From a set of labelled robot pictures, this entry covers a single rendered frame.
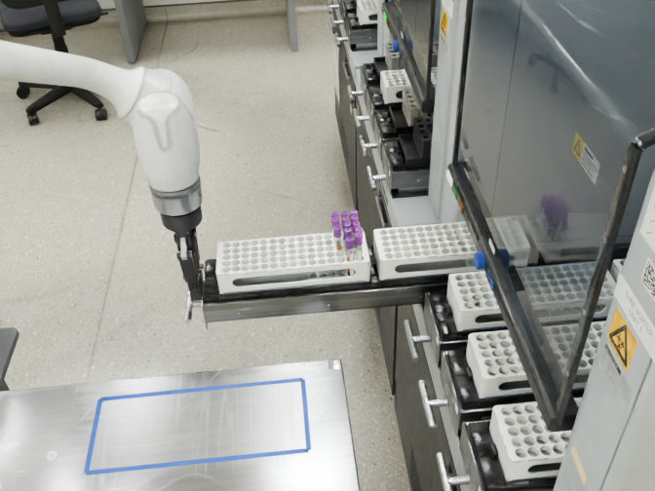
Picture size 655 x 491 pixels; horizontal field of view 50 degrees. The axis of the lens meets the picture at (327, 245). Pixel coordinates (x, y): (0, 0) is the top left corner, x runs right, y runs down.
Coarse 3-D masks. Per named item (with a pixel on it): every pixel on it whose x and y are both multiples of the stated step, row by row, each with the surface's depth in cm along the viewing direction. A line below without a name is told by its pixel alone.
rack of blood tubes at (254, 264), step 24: (264, 240) 141; (288, 240) 141; (312, 240) 140; (216, 264) 135; (240, 264) 135; (264, 264) 135; (288, 264) 135; (312, 264) 136; (336, 264) 134; (360, 264) 135; (240, 288) 136; (264, 288) 136
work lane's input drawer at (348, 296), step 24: (216, 288) 137; (288, 288) 136; (312, 288) 137; (336, 288) 137; (360, 288) 138; (384, 288) 137; (408, 288) 137; (432, 288) 138; (216, 312) 137; (240, 312) 137; (264, 312) 138; (288, 312) 139; (312, 312) 139
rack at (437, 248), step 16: (432, 224) 143; (448, 224) 142; (464, 224) 143; (384, 240) 141; (400, 240) 139; (416, 240) 139; (432, 240) 140; (448, 240) 140; (464, 240) 138; (384, 256) 136; (400, 256) 137; (416, 256) 135; (432, 256) 135; (448, 256) 135; (464, 256) 136; (384, 272) 136; (400, 272) 140; (416, 272) 137; (432, 272) 138; (448, 272) 138
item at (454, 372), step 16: (448, 352) 123; (464, 352) 123; (448, 368) 121; (464, 368) 120; (448, 384) 121; (464, 384) 117; (432, 400) 122; (448, 400) 122; (464, 400) 114; (480, 400) 114; (496, 400) 114; (512, 400) 115; (528, 400) 115; (432, 416) 120; (464, 416) 115; (480, 416) 115
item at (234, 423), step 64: (128, 384) 119; (192, 384) 119; (256, 384) 118; (320, 384) 118; (0, 448) 110; (64, 448) 110; (128, 448) 109; (192, 448) 109; (256, 448) 108; (320, 448) 108
